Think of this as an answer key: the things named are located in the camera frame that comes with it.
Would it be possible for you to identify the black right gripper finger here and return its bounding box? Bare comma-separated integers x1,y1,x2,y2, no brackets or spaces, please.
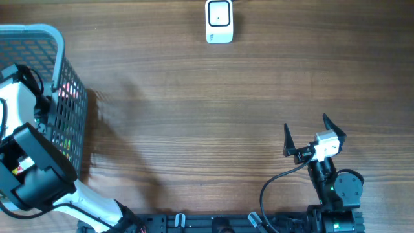
323,113,347,142
283,124,296,157

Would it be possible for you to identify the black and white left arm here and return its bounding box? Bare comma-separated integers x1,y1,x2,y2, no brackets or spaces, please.
1,64,146,232

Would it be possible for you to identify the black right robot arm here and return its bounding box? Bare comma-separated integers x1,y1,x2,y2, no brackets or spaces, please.
283,114,365,233

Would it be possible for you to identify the white barcode scanner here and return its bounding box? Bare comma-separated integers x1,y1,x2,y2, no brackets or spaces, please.
204,0,234,44

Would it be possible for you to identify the grey plastic mesh basket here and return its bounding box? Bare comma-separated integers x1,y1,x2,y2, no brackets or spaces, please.
1,24,88,174

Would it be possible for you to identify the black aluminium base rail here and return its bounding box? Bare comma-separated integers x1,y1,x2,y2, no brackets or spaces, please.
76,212,365,233

